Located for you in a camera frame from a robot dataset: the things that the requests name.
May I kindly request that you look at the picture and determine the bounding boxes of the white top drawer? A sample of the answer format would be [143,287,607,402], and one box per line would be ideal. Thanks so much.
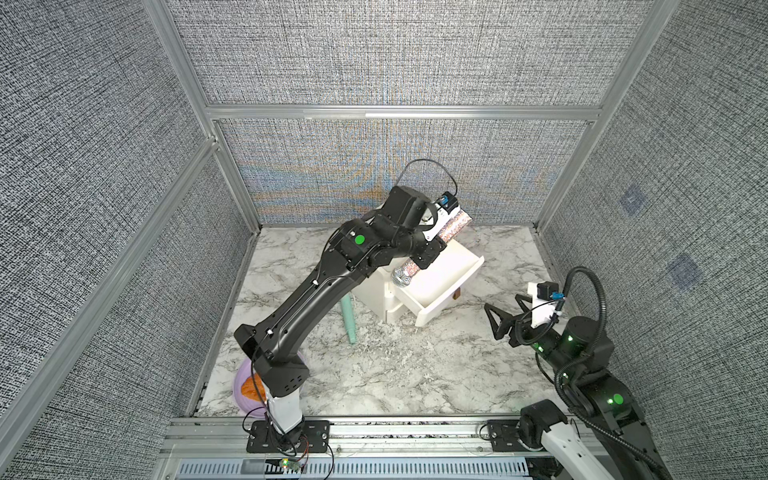
[394,240,485,327]

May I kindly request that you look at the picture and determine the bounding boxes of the mint green microphone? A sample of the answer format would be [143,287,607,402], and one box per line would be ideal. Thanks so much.
[339,294,357,345]

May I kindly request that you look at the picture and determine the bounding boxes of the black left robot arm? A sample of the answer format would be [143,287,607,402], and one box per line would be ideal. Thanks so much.
[234,186,458,437]

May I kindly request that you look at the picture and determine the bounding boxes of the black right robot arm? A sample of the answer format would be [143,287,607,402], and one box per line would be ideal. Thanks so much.
[484,293,670,479]

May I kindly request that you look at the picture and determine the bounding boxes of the white drawer cabinet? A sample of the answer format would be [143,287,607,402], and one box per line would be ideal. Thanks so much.
[352,257,408,323]

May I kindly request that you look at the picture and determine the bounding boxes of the purple plate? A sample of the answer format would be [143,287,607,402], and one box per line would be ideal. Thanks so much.
[232,359,267,416]

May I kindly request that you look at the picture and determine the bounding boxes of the orange pastry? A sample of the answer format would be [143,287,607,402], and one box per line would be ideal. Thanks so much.
[240,374,266,403]

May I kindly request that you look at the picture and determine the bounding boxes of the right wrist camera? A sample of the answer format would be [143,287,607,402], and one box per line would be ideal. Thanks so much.
[527,281,564,328]

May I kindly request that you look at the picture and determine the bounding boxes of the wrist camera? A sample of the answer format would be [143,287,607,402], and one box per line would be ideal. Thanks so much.
[527,281,564,328]
[420,192,463,241]

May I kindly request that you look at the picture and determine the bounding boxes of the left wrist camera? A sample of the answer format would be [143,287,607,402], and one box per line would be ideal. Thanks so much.
[420,192,463,241]

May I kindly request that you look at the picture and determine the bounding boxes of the left camera cable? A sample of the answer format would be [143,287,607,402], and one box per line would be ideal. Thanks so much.
[395,158,460,199]

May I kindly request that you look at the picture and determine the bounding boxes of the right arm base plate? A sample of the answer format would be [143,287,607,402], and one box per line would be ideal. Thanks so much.
[485,419,526,453]

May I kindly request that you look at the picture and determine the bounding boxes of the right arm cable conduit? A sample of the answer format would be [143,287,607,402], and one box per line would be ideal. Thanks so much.
[551,266,673,480]

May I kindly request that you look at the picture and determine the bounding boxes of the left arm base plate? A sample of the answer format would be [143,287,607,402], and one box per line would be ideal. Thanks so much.
[246,420,331,456]

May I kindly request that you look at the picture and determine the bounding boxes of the aluminium front rail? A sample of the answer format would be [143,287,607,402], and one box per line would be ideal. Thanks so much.
[150,414,569,479]

